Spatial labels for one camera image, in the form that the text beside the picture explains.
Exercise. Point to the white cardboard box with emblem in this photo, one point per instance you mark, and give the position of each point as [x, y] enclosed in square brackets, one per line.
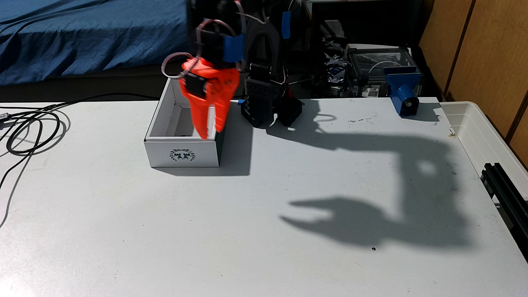
[181, 154]

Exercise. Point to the blue bed sheet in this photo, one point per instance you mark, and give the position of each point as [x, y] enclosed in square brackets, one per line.
[103, 33]

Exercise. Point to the clear-walled 3D printer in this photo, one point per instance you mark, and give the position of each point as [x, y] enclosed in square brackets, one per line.
[371, 62]

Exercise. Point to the blue printed holder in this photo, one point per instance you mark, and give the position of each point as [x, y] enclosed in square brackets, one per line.
[402, 88]

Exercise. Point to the white plastic bin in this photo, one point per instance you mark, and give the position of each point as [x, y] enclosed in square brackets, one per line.
[474, 128]

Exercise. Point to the brown wooden wardrobe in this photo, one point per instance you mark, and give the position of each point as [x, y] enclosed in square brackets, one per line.
[486, 53]

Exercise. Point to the black aluminium rail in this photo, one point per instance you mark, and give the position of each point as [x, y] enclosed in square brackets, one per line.
[507, 194]

